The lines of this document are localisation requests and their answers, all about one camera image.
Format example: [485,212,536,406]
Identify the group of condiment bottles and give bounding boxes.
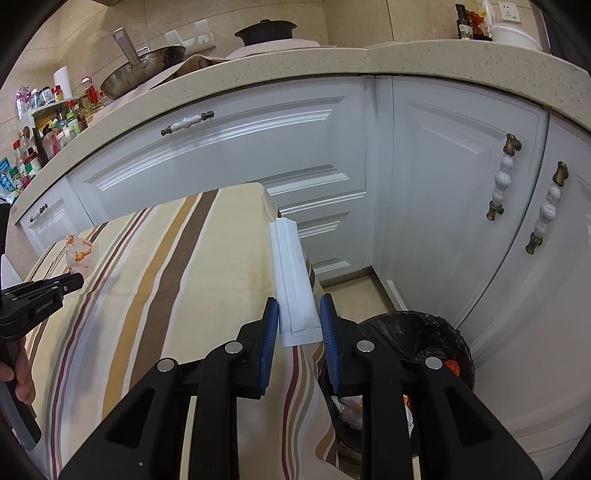
[11,76,112,195]

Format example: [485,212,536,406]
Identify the small clear orange-dotted wrapper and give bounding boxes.
[66,234,99,274]

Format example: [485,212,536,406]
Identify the beige stove cover cloth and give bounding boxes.
[139,39,320,89]

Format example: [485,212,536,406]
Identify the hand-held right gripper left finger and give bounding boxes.
[58,298,281,480]

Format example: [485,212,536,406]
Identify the metal wok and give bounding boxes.
[100,28,187,100]

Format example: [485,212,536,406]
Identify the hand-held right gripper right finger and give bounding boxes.
[320,293,543,480]

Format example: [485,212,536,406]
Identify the waste bin with black liner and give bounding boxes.
[318,311,474,480]

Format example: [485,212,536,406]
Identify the white wall hook rack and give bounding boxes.
[166,28,217,52]

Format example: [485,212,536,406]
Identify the white paper towel roll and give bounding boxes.
[53,65,75,100]

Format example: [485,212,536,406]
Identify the white cooker pot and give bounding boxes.
[489,23,541,49]

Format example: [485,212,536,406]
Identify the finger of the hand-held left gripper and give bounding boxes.
[45,272,85,297]

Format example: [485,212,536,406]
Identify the person's left hand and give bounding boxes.
[0,345,37,406]

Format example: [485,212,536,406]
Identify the speckled beige countertop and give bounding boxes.
[14,39,591,227]

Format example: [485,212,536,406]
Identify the red seasoning packets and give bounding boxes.
[471,9,492,40]

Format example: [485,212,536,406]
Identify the black pot lid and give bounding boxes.
[235,19,297,47]

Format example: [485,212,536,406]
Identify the ceramic brass door handle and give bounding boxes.
[486,134,522,220]
[525,161,570,254]

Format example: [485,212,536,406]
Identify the long ceramic drawer handle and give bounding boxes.
[161,111,215,137]

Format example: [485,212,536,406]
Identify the long white powder sachet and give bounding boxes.
[269,218,322,348]

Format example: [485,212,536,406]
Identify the dark sauce bottle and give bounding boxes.
[455,4,474,40]

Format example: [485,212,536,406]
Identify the white kitchen cabinet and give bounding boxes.
[21,74,591,462]

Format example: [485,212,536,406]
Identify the striped tablecloth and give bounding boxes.
[23,182,342,480]

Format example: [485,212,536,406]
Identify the blue snack packet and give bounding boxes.
[0,157,17,195]

